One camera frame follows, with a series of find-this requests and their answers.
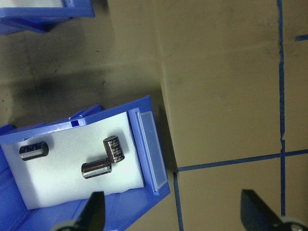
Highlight blue plastic capacitor bin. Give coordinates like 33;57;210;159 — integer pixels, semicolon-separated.
0;95;171;231

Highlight blue plastic push-button bin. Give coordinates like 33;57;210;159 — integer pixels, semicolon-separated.
0;0;96;34

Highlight white foam pad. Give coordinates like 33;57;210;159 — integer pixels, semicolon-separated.
1;111;145;210

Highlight dark brown cylindrical capacitor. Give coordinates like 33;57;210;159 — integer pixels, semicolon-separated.
19;141;50;161
81;157;113;180
103;135;126;164

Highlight small mixed electronic parts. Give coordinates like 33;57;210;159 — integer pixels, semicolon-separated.
14;0;70;9

